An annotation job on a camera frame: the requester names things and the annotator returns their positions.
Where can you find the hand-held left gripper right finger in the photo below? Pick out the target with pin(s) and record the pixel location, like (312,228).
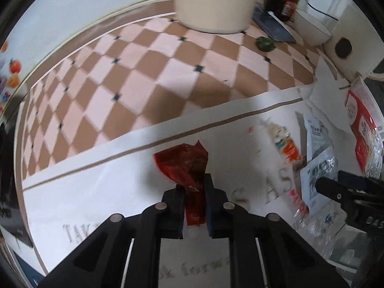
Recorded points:
(211,210)

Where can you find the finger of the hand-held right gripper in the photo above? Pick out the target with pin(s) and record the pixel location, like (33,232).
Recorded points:
(330,189)
(360,178)

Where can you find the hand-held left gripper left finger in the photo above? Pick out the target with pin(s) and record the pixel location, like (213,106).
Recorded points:
(174,213)

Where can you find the white sachet with blue print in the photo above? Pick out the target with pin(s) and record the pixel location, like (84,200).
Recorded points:
(318,174)
(316,135)

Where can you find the red plastic wrapper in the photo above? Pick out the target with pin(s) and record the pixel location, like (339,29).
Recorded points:
(183,165)

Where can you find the clear plastic wrapper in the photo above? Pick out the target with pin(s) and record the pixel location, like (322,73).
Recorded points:
(318,228)

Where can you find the red and white snack packet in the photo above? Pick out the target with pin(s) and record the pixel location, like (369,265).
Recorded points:
(364,132)

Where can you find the orange and green wrapper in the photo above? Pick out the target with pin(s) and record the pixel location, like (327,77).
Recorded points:
(286,145)

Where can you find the white tissue paper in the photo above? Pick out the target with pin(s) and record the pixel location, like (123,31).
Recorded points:
(325,96)

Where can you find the white electric kettle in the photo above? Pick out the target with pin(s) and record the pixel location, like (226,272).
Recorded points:
(357,36)

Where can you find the checked tablecloth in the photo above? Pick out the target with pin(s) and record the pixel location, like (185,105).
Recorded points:
(150,66)

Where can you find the white bowl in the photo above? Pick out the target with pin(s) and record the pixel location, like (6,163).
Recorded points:
(312,28)

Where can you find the green bottle cap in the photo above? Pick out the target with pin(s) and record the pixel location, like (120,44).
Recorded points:
(264,43)

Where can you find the cream plastic container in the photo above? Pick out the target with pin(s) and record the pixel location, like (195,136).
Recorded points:
(214,3)

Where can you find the fruit printed sheet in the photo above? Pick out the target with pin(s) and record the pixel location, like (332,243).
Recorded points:
(12,75)

